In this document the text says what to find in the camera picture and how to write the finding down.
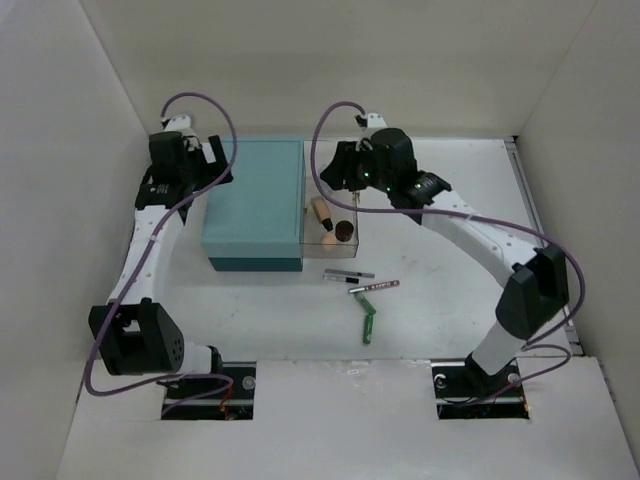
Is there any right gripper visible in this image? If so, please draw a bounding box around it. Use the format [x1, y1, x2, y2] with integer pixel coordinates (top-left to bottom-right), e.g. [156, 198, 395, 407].
[321, 140, 395, 194]

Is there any beige foundation bottle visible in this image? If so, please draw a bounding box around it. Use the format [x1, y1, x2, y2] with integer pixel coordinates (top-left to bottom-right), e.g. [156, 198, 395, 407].
[309, 196, 334, 232]

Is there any clear acrylic drawer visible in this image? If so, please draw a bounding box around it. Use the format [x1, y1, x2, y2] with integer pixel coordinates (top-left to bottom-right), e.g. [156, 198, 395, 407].
[302, 140, 359, 260]

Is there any small black jar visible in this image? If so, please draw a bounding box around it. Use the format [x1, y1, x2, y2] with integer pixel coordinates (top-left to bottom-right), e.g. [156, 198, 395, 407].
[334, 220, 355, 243]

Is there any beige makeup sponge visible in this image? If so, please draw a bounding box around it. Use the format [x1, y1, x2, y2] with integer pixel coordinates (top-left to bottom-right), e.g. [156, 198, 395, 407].
[321, 232, 337, 252]

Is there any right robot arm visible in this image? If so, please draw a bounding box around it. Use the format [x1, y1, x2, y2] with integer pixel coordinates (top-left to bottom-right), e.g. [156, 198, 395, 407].
[312, 128, 568, 396]

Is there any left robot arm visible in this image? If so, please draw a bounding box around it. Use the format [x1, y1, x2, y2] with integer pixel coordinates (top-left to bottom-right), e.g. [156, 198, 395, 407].
[88, 130, 233, 399]

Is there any teal drawer box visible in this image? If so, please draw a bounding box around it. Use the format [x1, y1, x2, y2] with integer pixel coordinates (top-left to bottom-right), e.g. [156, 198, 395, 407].
[200, 137, 306, 272]

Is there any silver eyeliner pencil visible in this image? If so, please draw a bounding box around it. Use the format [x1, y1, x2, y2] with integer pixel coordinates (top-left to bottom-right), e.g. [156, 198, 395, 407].
[324, 269, 376, 279]

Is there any black silver pencil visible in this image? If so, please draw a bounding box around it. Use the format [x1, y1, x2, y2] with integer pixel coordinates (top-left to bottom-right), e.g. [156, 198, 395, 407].
[323, 274, 360, 285]

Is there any red lip pencil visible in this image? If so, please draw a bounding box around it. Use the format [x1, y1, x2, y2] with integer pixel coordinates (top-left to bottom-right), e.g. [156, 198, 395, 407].
[348, 280, 400, 294]

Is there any green tube upper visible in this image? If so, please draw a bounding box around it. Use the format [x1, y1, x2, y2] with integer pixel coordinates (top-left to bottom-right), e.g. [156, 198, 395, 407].
[354, 292, 377, 318]

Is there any green tube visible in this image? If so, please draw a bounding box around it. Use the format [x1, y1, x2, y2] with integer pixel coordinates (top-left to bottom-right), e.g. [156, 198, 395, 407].
[362, 314, 374, 345]
[354, 292, 377, 318]

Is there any green tube lower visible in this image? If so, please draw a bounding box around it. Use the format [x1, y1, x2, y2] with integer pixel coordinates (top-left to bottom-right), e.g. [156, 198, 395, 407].
[362, 314, 374, 345]

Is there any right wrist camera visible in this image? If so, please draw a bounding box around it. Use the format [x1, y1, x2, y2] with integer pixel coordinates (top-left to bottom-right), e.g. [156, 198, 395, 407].
[355, 112, 387, 135]

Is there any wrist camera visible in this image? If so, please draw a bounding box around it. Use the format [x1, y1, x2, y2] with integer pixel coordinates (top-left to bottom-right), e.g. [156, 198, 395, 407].
[355, 112, 387, 135]
[162, 113, 195, 136]

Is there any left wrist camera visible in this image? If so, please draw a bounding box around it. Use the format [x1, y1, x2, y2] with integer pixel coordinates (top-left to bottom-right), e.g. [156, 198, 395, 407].
[162, 113, 195, 136]

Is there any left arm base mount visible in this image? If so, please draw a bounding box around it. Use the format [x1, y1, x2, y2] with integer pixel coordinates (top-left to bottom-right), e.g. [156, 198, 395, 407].
[160, 362, 257, 421]

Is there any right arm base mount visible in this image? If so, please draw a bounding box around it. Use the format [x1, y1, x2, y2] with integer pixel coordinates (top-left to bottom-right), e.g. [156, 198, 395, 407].
[431, 359, 529, 420]

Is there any aluminium rail right edge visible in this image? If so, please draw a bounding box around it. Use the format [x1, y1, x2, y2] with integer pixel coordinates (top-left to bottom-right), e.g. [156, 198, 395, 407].
[504, 137, 586, 345]

